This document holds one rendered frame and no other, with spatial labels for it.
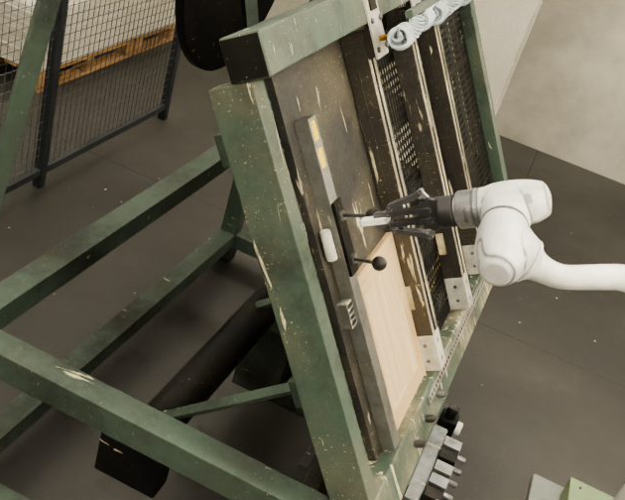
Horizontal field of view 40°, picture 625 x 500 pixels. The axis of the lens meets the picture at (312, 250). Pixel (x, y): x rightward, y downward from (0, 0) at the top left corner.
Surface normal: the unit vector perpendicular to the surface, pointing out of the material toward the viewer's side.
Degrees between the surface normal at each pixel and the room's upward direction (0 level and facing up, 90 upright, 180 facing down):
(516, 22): 90
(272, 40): 58
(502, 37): 90
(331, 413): 90
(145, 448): 90
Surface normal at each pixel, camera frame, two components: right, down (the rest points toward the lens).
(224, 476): -0.36, 0.40
